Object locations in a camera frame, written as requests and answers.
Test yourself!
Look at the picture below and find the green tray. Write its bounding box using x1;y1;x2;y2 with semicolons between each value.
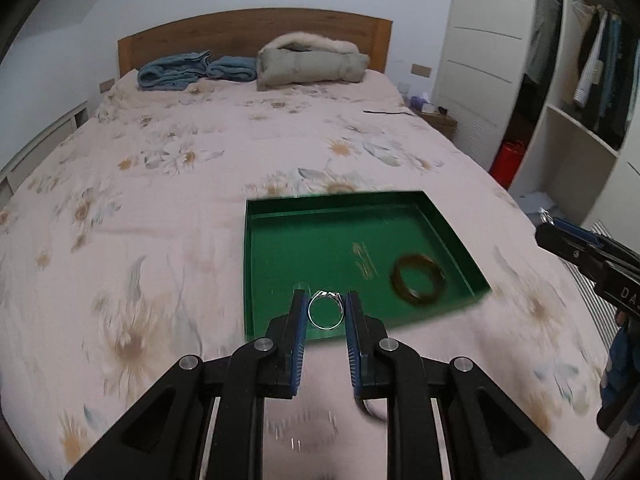
244;190;493;345

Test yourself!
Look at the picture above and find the red bag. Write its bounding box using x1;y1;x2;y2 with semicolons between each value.
489;141;526;190

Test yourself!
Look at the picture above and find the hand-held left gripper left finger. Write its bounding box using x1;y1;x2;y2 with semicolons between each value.
64;289;311;480

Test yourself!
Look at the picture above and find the white wardrobe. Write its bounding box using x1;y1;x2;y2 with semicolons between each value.
432;0;640;241

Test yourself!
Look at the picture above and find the blue hanging garment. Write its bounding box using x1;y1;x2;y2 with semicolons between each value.
602;12;626;121

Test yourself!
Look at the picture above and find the wooden nightstand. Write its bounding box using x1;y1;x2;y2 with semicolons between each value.
417;110;458;142

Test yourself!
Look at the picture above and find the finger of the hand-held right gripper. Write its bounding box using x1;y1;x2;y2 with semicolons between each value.
540;208;610;250
535;221;610;282

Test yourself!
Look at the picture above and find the grey hanging garment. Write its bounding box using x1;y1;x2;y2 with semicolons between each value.
525;0;563;86

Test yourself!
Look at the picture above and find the floral bedsheet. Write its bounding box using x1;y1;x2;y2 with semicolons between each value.
0;67;621;480

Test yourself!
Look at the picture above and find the amber bangle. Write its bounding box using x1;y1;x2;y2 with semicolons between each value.
389;254;447;308

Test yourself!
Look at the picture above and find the striped floor mat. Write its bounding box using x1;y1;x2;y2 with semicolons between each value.
570;260;621;346

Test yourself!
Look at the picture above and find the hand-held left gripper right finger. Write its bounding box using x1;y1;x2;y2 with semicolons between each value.
345;290;586;480

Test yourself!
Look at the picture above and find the silver ring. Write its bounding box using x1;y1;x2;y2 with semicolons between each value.
307;290;347;331

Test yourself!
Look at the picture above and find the beige fur-trimmed jacket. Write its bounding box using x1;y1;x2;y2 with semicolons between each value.
256;32;371;92

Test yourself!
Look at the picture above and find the wooden headboard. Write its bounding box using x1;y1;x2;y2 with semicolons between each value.
117;7;393;81

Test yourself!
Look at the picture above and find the white side shelf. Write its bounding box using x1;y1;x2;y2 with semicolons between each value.
0;101;90;201

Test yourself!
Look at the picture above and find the white hanging shirt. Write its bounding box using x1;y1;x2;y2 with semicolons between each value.
574;10;608;107

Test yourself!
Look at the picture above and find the blue folded towel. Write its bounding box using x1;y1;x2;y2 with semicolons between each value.
137;51;213;92
207;56;258;82

